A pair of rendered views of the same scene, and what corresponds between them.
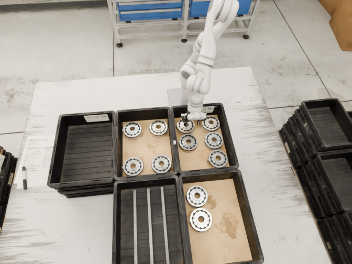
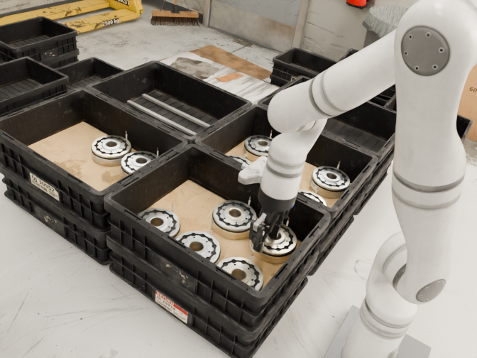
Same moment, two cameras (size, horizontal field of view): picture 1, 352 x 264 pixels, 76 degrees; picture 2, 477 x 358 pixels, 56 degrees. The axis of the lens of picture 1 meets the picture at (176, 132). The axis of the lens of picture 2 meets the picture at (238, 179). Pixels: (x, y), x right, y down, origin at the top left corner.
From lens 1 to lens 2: 1.32 m
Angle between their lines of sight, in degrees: 74
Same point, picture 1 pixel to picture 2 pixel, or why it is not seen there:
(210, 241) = (78, 145)
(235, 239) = not seen: hidden behind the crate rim
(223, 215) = (81, 175)
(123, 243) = (180, 104)
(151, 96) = (426, 312)
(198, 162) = (185, 210)
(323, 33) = not seen: outside the picture
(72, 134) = (375, 140)
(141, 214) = (192, 127)
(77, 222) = not seen: hidden behind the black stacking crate
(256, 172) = (56, 333)
